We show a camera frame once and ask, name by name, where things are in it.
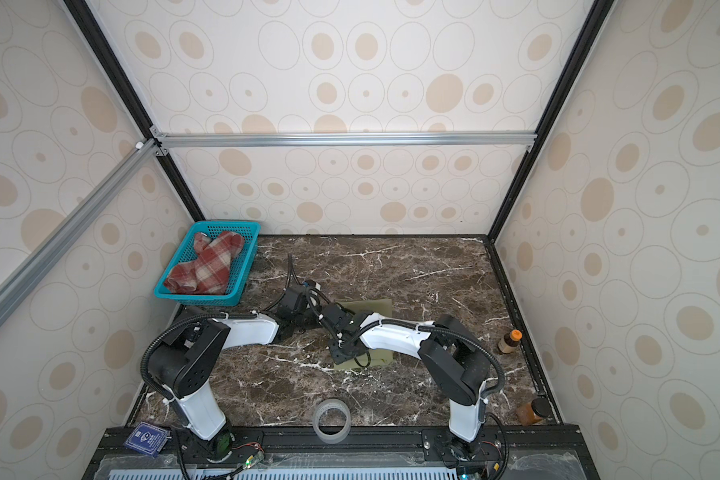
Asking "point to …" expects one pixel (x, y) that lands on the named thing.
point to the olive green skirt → (370, 358)
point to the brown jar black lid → (530, 413)
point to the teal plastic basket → (188, 251)
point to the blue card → (148, 439)
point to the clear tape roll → (340, 436)
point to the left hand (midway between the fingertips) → (339, 309)
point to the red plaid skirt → (209, 272)
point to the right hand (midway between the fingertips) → (342, 353)
